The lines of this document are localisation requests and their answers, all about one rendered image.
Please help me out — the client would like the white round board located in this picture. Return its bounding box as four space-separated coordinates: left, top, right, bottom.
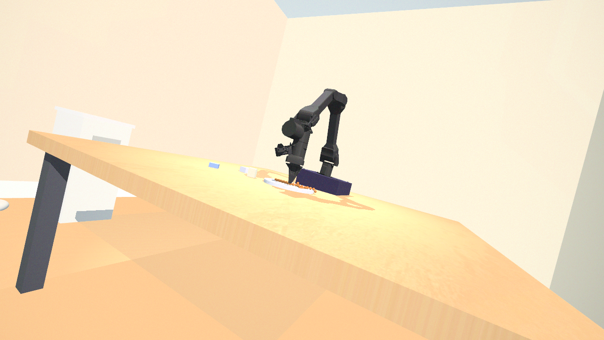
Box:
264 178 314 194

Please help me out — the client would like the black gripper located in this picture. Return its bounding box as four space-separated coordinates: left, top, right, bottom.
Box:
285 141 308 184

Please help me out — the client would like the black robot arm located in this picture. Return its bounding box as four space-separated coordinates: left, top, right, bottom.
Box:
275 88 348 178

